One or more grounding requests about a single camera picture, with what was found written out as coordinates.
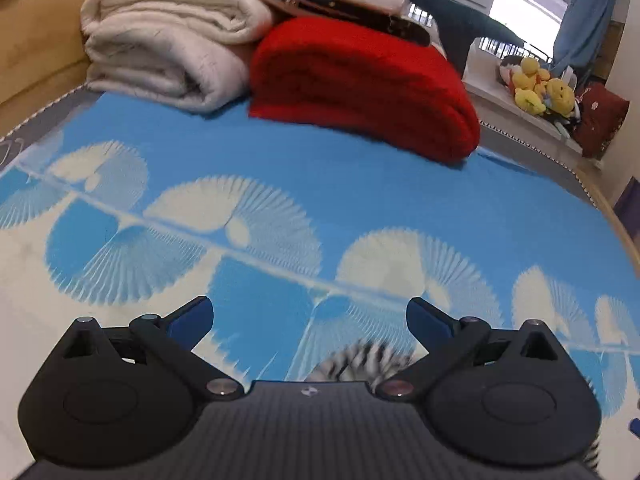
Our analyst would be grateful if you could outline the red folded blanket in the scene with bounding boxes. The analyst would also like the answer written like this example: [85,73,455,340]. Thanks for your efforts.
[250,18,480,164]

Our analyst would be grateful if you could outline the blue curtain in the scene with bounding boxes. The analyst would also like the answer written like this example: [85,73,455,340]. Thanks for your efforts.
[551,0,616,76]

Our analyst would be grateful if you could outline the blue white patterned bedsheet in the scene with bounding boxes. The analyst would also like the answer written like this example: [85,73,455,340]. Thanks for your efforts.
[1,89,639,479]

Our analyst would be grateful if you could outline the wooden headboard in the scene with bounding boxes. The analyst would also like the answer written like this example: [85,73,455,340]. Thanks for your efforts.
[1,0,88,136]

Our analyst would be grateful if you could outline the cream folded quilt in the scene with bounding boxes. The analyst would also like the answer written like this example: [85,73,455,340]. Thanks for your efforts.
[80,0,273,114]

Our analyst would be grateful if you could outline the yellow plush toys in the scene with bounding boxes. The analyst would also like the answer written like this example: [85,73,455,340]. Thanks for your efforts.
[497,56,580,129]

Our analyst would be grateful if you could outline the black white striped garment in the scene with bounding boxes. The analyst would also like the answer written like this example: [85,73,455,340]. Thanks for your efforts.
[308,339,581,472]

